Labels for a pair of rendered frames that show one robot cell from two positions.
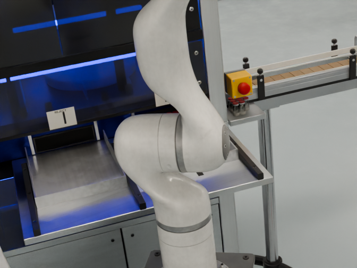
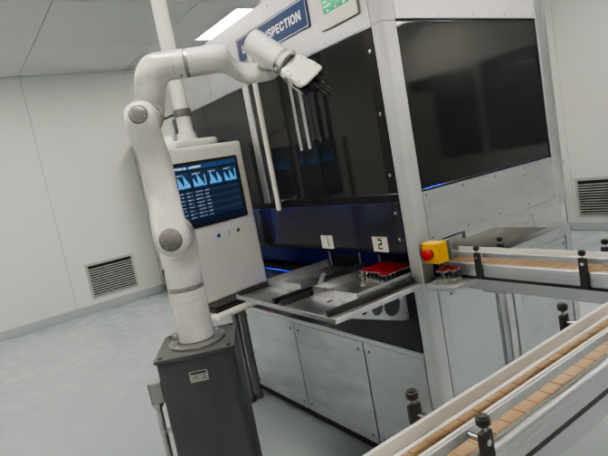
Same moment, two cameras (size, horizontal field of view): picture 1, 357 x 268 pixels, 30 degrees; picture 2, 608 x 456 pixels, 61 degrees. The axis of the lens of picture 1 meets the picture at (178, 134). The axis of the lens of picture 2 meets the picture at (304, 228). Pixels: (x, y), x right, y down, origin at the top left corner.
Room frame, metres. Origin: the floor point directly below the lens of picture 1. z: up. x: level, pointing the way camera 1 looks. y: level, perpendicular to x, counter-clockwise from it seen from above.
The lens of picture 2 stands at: (1.03, -1.72, 1.39)
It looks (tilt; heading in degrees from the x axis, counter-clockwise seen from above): 7 degrees down; 70
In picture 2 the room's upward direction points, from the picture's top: 11 degrees counter-clockwise
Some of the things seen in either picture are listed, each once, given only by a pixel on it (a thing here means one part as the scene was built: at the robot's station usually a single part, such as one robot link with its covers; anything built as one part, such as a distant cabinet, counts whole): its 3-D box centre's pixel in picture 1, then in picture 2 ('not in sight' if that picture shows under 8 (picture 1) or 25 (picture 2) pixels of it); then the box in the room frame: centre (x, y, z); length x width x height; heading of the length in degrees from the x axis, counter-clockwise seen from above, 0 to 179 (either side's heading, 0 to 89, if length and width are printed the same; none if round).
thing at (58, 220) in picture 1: (134, 170); (327, 289); (1.77, 0.15, 0.87); 0.70 x 0.48 x 0.02; 104
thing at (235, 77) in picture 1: (238, 83); (436, 251); (2.05, -0.22, 0.99); 0.08 x 0.07 x 0.07; 14
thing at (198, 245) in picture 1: (188, 252); (192, 314); (1.21, 0.01, 0.95); 0.19 x 0.19 x 0.18
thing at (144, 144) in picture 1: (162, 168); (179, 251); (1.22, 0.04, 1.16); 0.19 x 0.12 x 0.24; 76
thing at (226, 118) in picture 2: not in sight; (232, 151); (1.72, 1.07, 1.50); 0.49 x 0.01 x 0.59; 104
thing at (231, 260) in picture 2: not in sight; (204, 219); (1.45, 0.83, 1.19); 0.50 x 0.19 x 0.78; 24
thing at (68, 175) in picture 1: (73, 165); (316, 274); (1.79, 0.33, 0.90); 0.34 x 0.26 x 0.04; 14
